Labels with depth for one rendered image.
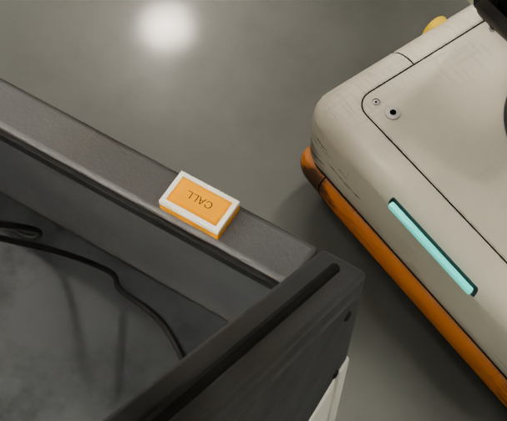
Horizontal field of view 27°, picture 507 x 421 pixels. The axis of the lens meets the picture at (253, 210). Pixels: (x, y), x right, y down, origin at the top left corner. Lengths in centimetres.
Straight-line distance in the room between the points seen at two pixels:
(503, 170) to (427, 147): 12
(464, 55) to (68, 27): 80
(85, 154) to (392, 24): 138
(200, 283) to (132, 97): 119
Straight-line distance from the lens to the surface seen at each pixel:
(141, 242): 82
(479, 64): 171
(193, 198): 75
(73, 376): 84
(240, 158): 190
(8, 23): 214
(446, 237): 155
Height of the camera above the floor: 161
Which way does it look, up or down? 61 degrees down
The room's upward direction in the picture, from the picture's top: 1 degrees clockwise
